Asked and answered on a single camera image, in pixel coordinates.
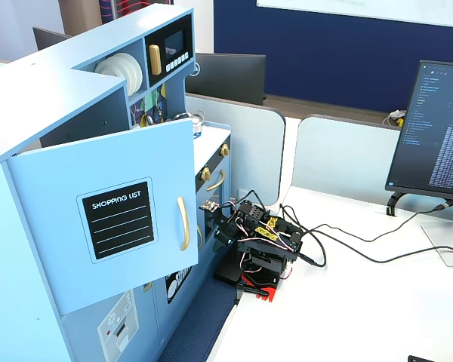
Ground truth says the black base block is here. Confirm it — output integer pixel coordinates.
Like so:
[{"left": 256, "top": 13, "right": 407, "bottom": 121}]
[{"left": 213, "top": 259, "right": 247, "bottom": 287}]

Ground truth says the black monitor seen from behind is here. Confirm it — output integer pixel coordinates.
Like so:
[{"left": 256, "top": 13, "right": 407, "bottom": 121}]
[{"left": 184, "top": 52, "right": 267, "bottom": 107}]

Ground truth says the blue cabinet door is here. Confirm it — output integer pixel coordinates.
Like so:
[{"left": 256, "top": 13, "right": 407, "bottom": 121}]
[{"left": 5, "top": 119, "right": 199, "bottom": 316}]

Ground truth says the black toy microwave door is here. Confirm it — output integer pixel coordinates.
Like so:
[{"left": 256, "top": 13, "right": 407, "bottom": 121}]
[{"left": 143, "top": 14, "right": 194, "bottom": 89}]

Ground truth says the grey desk divider panel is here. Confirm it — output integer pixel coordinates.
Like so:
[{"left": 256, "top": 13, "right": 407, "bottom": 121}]
[
  {"left": 184, "top": 91, "right": 287, "bottom": 207},
  {"left": 291, "top": 113, "right": 403, "bottom": 207}
]

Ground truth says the lit computer monitor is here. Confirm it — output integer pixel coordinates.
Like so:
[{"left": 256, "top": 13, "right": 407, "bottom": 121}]
[{"left": 384, "top": 60, "right": 453, "bottom": 201}]

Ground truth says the black cable to monitor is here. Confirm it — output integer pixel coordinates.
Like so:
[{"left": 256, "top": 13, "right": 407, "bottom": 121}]
[{"left": 279, "top": 201, "right": 453, "bottom": 269}]

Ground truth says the red table clamp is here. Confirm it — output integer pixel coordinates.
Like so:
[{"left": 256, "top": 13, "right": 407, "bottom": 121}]
[{"left": 241, "top": 272, "right": 279, "bottom": 303}]

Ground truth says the silver monitor stand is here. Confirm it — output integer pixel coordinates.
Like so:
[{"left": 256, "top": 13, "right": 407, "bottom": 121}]
[{"left": 420, "top": 198, "right": 453, "bottom": 269}]

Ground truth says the silver toy pot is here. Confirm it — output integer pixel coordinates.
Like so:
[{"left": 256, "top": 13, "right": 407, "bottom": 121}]
[{"left": 173, "top": 110, "right": 207, "bottom": 139}]

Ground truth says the stack of white plates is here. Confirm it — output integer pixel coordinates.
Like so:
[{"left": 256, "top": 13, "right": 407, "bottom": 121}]
[{"left": 94, "top": 52, "right": 144, "bottom": 96}]

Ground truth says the yellow and white cable bundle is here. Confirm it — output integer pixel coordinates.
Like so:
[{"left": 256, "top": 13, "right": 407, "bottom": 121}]
[{"left": 381, "top": 109, "right": 408, "bottom": 128}]

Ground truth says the white wall board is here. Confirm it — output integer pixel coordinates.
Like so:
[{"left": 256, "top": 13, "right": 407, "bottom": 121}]
[{"left": 256, "top": 0, "right": 453, "bottom": 30}]

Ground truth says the gold oven door handle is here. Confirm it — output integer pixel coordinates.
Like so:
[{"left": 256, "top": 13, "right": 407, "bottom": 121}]
[{"left": 205, "top": 169, "right": 227, "bottom": 192}]

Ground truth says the dark monitor with thin edge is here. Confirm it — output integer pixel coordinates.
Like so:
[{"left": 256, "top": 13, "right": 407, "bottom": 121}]
[{"left": 32, "top": 26, "right": 73, "bottom": 52}]

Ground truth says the long black power cable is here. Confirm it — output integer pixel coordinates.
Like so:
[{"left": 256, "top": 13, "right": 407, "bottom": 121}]
[{"left": 279, "top": 204, "right": 453, "bottom": 269}]

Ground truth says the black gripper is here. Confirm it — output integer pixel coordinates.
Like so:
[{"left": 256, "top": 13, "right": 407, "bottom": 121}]
[{"left": 211, "top": 205, "right": 247, "bottom": 253}]

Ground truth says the light blue toy kitchen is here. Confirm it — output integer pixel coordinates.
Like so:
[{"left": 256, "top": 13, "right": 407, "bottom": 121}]
[{"left": 0, "top": 3, "right": 233, "bottom": 362}]

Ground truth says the gold cabinet door handle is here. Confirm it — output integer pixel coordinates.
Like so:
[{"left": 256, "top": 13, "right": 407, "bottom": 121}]
[{"left": 176, "top": 196, "right": 191, "bottom": 252}]

